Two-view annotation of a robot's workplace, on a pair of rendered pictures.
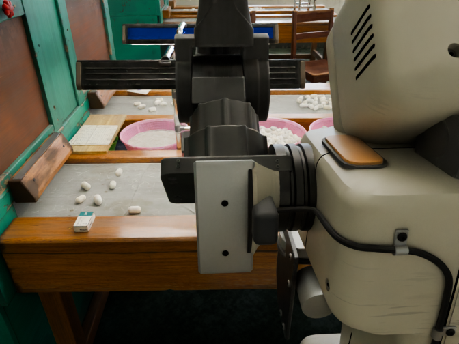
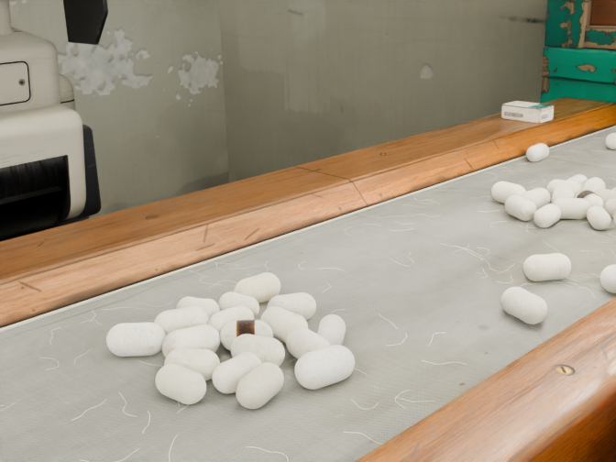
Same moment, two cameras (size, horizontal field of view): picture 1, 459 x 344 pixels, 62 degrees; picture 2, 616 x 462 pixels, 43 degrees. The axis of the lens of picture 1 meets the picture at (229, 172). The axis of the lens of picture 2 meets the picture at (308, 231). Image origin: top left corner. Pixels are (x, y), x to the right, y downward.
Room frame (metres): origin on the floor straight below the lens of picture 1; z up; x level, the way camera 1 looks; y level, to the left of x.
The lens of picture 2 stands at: (1.35, -0.56, 0.97)
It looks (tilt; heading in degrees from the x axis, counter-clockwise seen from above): 19 degrees down; 138
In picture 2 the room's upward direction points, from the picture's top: 2 degrees counter-clockwise
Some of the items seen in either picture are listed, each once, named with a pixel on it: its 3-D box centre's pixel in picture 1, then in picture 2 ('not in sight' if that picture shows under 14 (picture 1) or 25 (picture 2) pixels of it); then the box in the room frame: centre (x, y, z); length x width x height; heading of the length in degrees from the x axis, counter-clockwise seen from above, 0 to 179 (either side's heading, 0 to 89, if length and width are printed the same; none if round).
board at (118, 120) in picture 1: (98, 132); not in sight; (1.32, 0.50, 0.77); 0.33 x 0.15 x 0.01; 1
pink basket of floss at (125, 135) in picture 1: (156, 143); not in sight; (1.32, 0.28, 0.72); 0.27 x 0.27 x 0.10
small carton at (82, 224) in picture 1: (84, 221); (527, 112); (0.77, 0.37, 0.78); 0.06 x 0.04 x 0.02; 1
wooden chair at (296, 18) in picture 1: (320, 67); not in sight; (3.39, -0.81, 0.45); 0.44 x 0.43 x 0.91; 113
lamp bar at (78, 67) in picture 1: (191, 72); not in sight; (1.05, 0.10, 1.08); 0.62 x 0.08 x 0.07; 91
